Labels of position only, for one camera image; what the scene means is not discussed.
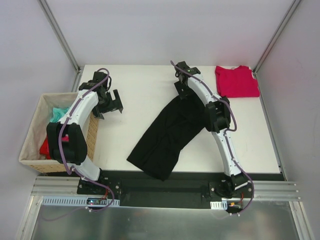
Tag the white cable duct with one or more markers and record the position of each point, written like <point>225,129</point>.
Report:
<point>224,205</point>
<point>67,201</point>

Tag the wicker laundry basket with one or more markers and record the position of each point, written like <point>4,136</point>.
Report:
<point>36,135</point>

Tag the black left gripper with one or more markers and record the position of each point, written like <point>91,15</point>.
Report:
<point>110,105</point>

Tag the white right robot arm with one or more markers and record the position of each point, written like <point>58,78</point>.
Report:
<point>218,116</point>

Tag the red t-shirt in basket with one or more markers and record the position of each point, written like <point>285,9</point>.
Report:
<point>44,149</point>

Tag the folded red t-shirt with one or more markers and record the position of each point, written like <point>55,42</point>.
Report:
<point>236,83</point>

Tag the right white cable duct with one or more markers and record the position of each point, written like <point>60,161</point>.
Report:
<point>224,205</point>

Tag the left aluminium frame post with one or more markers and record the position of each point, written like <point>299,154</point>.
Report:
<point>59,34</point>

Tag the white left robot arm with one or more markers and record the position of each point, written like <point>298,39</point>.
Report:
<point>73,154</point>

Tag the left white cable duct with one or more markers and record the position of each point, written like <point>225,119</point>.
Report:
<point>67,201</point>

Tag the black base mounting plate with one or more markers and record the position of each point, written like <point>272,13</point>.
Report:
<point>182,190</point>

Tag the teal t-shirt in basket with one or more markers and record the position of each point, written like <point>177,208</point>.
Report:
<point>58,113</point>

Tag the black flower print t-shirt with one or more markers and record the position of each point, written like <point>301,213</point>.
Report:
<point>157,152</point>

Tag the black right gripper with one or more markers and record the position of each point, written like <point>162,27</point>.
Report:
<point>182,89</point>

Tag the aluminium front rail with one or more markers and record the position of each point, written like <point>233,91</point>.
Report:
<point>263,190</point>

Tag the aluminium frame post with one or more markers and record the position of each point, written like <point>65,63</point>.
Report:
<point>59,34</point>
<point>294,5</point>

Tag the right aluminium frame post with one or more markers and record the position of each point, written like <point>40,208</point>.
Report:
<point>294,5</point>

